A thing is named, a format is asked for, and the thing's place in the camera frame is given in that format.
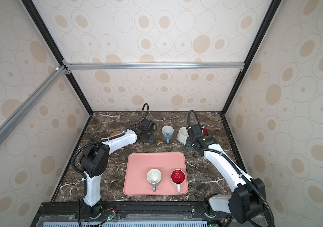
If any red mug black handle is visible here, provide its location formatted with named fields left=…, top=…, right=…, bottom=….
left=203, top=128, right=209, bottom=136

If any woven rattan round coaster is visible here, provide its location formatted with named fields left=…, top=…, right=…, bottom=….
left=110, top=131, right=122, bottom=137

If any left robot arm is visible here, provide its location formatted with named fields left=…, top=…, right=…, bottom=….
left=71, top=103, right=157, bottom=208

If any white mug front row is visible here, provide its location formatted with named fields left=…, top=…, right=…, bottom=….
left=146, top=168, right=162, bottom=193

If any aluminium frame rail back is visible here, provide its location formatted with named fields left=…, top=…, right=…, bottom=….
left=65, top=61, right=245, bottom=70

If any black right corner post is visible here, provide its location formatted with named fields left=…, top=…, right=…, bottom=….
left=222, top=0, right=282, bottom=116

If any blue floral mug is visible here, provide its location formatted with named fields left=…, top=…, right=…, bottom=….
left=161, top=125, right=174, bottom=140

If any aluminium frame rail left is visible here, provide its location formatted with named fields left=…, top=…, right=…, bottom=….
left=0, top=65, right=66, bottom=145

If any white mug back row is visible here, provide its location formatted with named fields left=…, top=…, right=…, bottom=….
left=177, top=127, right=189, bottom=145

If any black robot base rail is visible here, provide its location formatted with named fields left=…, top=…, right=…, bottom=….
left=31, top=200, right=275, bottom=227

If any pink plastic tray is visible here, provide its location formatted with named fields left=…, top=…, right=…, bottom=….
left=123, top=152, right=189, bottom=196

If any white mug row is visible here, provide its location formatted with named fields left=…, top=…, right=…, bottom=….
left=146, top=168, right=162, bottom=193
left=177, top=127, right=189, bottom=145

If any aluminium frame rail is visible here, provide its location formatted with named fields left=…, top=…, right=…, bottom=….
left=65, top=61, right=245, bottom=70
left=0, top=65, right=66, bottom=145

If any brown wooden coaster far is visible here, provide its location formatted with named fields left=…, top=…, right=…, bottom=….
left=160, top=134, right=175, bottom=144

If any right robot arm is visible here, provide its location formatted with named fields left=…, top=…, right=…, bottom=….
left=185, top=110, right=275, bottom=227

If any black corner frame post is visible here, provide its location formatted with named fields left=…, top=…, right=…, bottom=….
left=21, top=0, right=94, bottom=115

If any white mug red inside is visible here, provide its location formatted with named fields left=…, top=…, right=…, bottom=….
left=171, top=169, right=186, bottom=193

